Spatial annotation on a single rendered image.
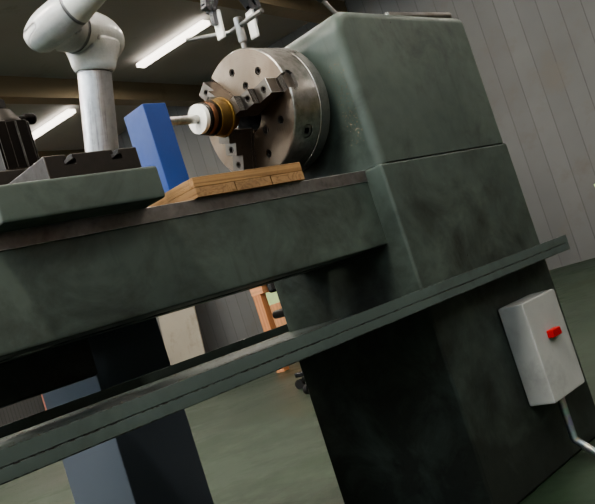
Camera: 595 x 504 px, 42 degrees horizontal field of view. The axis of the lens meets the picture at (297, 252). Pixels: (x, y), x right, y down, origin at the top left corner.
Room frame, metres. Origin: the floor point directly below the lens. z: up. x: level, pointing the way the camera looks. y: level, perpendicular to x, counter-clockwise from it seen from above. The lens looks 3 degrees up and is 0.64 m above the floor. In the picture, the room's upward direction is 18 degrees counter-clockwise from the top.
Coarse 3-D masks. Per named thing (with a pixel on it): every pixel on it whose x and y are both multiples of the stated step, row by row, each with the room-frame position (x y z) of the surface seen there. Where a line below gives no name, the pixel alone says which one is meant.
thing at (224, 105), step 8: (208, 104) 1.71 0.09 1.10; (216, 104) 1.72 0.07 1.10; (224, 104) 1.73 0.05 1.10; (216, 112) 1.71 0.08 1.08; (224, 112) 1.72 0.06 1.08; (232, 112) 1.74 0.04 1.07; (216, 120) 1.71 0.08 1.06; (224, 120) 1.72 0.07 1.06; (232, 120) 1.74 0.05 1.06; (216, 128) 1.73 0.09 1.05; (224, 128) 1.74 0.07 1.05; (232, 128) 1.75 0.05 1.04; (224, 136) 1.77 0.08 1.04
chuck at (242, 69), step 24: (264, 48) 1.80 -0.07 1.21; (216, 72) 1.87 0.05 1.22; (240, 72) 1.81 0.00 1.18; (264, 72) 1.76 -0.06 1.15; (288, 72) 1.75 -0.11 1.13; (288, 96) 1.73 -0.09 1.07; (312, 96) 1.77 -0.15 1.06; (240, 120) 1.87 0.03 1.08; (264, 120) 1.79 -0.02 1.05; (288, 120) 1.74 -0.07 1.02; (312, 120) 1.77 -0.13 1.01; (216, 144) 1.93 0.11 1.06; (264, 144) 1.81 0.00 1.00; (288, 144) 1.76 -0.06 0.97; (312, 144) 1.81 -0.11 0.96
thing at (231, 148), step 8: (248, 128) 1.83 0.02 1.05; (232, 136) 1.78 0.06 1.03; (240, 136) 1.80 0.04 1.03; (248, 136) 1.82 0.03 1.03; (232, 144) 1.80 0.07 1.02; (240, 144) 1.80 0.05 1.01; (248, 144) 1.82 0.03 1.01; (232, 152) 1.81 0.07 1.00; (240, 152) 1.80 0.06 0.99; (248, 152) 1.82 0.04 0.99; (240, 160) 1.82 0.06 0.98; (248, 160) 1.83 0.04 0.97; (240, 168) 1.83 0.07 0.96; (248, 168) 1.83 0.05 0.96
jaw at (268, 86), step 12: (264, 84) 1.71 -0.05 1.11; (276, 84) 1.72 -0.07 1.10; (288, 84) 1.73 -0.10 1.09; (240, 96) 1.75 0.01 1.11; (252, 96) 1.73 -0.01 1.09; (264, 96) 1.72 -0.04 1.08; (276, 96) 1.74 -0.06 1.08; (240, 108) 1.73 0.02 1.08; (252, 108) 1.75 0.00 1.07; (264, 108) 1.78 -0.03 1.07
